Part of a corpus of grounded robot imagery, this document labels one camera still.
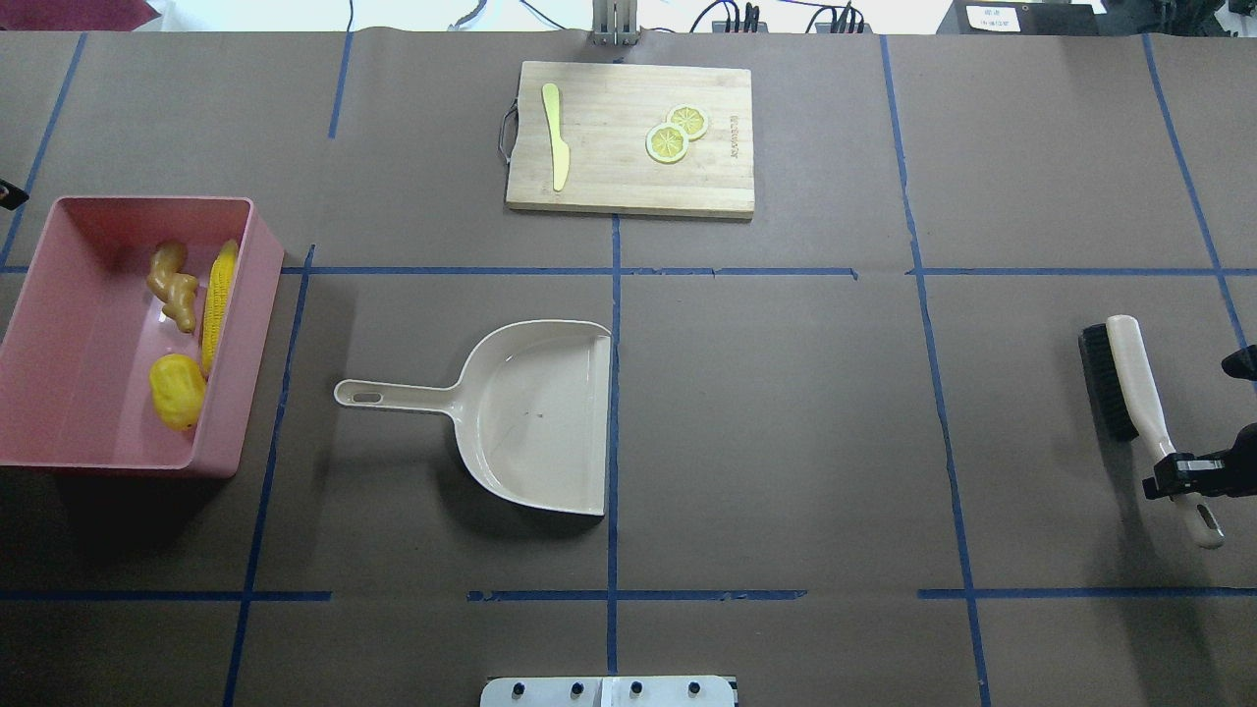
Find pink cloth on stand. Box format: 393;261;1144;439
1;1;161;31

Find toy lemon slice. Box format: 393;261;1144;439
666;103;711;140
644;122;690;165

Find beige brush black bristles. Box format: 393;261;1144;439
1080;315;1226;550

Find black box white label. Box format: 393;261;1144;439
935;1;1109;36

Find beige plastic dustpan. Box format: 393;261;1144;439
333;320;612;517

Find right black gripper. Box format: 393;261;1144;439
1143;346;1256;499

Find silver aluminium frame post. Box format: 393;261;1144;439
590;0;641;47

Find wooden cutting board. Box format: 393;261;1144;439
507;60;757;220

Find pink plastic bin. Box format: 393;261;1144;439
1;196;287;479

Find white pedestal column base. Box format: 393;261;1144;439
479;676;739;706

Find yellow green toy knife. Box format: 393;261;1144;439
541;83;571;192

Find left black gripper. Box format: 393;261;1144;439
0;181;28;211

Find yellow toy corn cob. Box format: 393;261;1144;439
200;239;240;377

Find tan toy ginger root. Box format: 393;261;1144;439
145;239;199;333

